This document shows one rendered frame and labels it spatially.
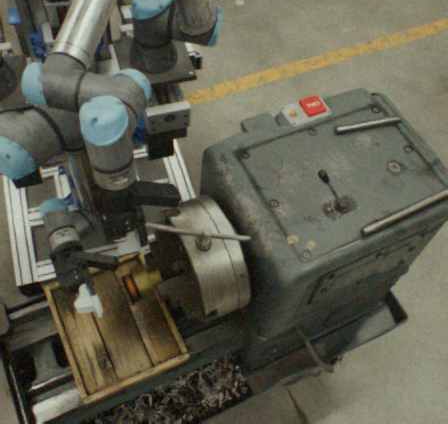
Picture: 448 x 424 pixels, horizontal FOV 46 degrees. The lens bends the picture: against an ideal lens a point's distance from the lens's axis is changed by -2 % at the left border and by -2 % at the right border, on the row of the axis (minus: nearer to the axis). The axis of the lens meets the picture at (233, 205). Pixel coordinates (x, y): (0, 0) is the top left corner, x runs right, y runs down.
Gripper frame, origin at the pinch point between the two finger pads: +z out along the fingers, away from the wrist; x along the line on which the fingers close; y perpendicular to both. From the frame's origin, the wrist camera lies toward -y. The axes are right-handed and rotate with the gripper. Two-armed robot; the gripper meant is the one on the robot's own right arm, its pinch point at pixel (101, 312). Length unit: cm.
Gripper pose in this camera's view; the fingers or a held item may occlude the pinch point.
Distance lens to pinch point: 138.7
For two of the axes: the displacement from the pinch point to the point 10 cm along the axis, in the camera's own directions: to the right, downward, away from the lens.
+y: -8.9, 3.4, -3.0
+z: 4.4, 7.8, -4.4
